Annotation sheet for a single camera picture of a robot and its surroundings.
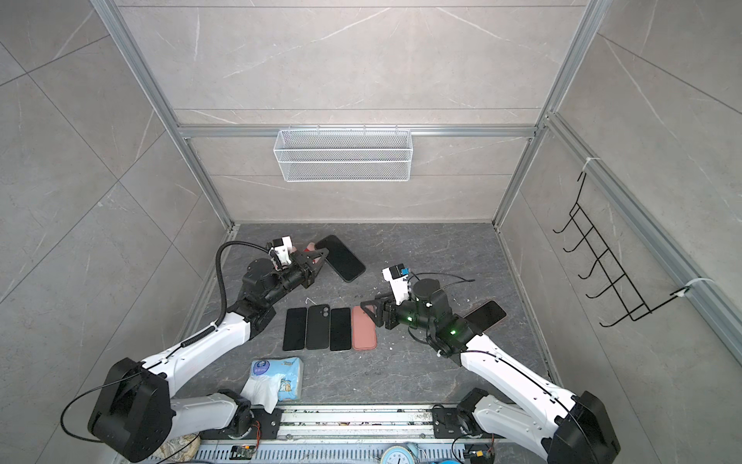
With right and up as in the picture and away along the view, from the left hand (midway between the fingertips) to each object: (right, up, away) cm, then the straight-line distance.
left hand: (333, 248), depth 74 cm
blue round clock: (+16, -48, -8) cm, 52 cm away
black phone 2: (-15, -26, +17) cm, 35 cm away
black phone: (+2, -3, +1) cm, 3 cm away
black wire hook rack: (+63, -8, -14) cm, 65 cm away
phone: (0, -26, +17) cm, 31 cm away
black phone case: (-8, -25, +17) cm, 31 cm away
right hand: (+10, -14, -1) cm, 17 cm away
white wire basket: (-1, +33, +26) cm, 42 cm away
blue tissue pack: (-16, -35, +2) cm, 39 cm away
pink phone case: (+7, -28, +16) cm, 34 cm away
